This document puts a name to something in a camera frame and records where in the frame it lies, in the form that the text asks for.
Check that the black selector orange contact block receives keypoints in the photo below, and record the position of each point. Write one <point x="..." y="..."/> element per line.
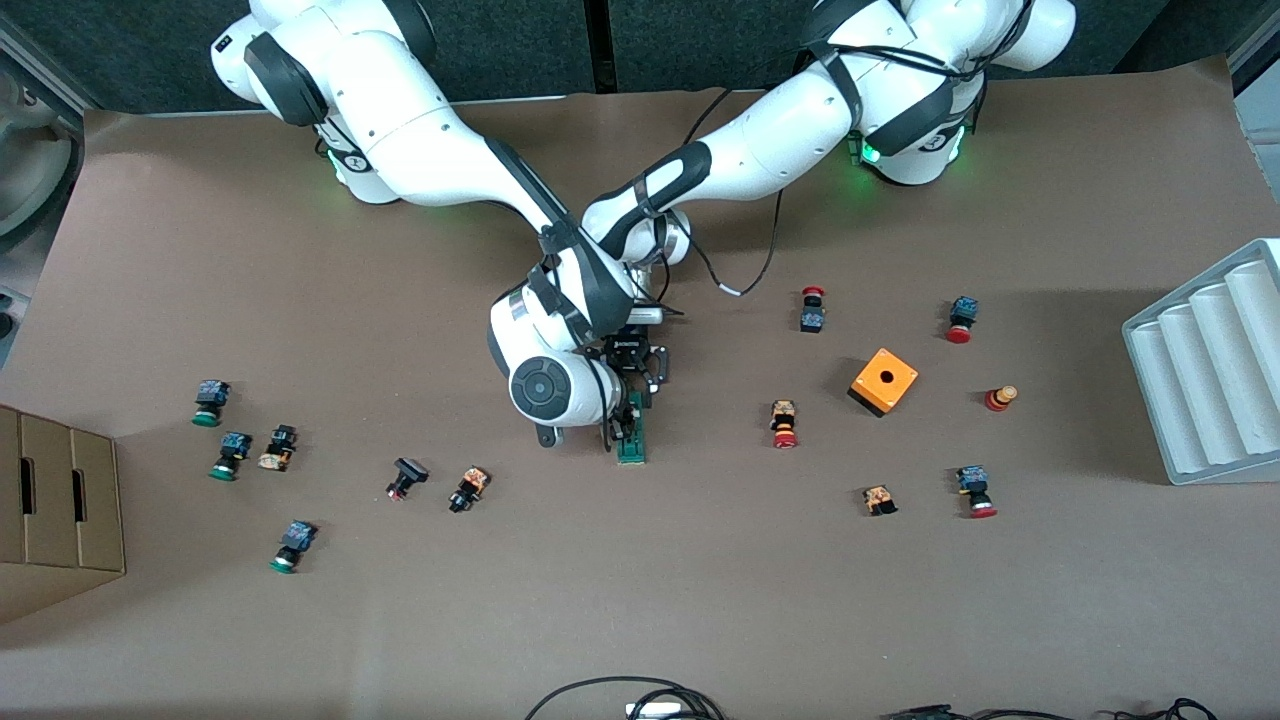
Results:
<point x="468" y="489"/>

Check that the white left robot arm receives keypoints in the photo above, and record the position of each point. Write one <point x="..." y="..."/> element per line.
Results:
<point x="780" y="130"/>

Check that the white plug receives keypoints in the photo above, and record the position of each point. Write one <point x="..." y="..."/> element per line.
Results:
<point x="655" y="711"/>

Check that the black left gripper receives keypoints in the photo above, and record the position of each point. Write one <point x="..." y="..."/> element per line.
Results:
<point x="626" y="356"/>

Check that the orange button enclosure box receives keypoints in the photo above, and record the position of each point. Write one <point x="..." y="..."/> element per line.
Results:
<point x="880" y="385"/>

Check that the green pushbutton blue contact block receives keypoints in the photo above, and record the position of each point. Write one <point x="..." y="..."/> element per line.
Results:
<point x="230" y="455"/>
<point x="208" y="402"/>
<point x="292" y="546"/>

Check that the red mushroom button blue block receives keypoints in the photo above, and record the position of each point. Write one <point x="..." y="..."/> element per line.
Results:
<point x="975" y="491"/>
<point x="962" y="320"/>

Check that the grey metal cabinet edge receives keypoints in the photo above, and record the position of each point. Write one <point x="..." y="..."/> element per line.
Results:
<point x="1262" y="110"/>

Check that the black square head switch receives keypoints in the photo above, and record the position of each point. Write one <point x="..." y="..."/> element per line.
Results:
<point x="407" y="477"/>

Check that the red pushbutton black contact block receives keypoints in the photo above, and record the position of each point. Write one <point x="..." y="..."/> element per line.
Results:
<point x="812" y="312"/>

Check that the black pushbutton beige contact block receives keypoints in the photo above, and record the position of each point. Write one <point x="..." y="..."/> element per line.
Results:
<point x="277" y="448"/>

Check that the white ribbed plastic tray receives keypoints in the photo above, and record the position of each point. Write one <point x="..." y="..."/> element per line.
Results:
<point x="1210" y="380"/>

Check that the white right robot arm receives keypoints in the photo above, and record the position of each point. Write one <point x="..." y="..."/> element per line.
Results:
<point x="400" y="130"/>

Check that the red mushroom button orange block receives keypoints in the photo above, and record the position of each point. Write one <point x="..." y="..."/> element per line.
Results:
<point x="784" y="423"/>

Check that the brown paper table cover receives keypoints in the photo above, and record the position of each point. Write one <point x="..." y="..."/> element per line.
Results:
<point x="640" y="600"/>

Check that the brown cardboard box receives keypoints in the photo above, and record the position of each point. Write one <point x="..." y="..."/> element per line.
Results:
<point x="60" y="500"/>

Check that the black panel divider strip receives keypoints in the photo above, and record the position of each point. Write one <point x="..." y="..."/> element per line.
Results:
<point x="598" y="45"/>

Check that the red yellow button head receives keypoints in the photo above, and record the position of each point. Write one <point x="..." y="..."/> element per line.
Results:
<point x="1000" y="398"/>

